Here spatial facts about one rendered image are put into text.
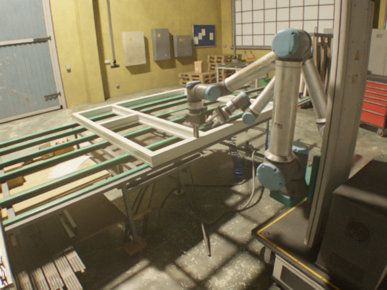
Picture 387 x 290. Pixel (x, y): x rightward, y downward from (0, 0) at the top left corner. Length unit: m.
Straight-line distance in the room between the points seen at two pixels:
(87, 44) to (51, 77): 1.37
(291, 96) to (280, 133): 0.17
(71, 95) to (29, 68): 1.40
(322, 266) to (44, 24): 7.64
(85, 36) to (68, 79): 1.36
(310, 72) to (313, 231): 1.02
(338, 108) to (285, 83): 0.34
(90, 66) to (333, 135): 7.05
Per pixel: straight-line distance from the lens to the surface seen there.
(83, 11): 7.78
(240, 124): 1.93
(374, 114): 4.86
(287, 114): 1.11
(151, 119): 2.11
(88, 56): 7.70
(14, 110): 7.70
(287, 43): 1.05
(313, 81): 1.81
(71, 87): 7.99
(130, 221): 1.99
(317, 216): 1.58
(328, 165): 1.40
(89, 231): 2.00
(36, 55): 7.69
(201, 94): 1.43
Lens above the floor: 1.52
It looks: 21 degrees down
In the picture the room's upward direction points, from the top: 3 degrees counter-clockwise
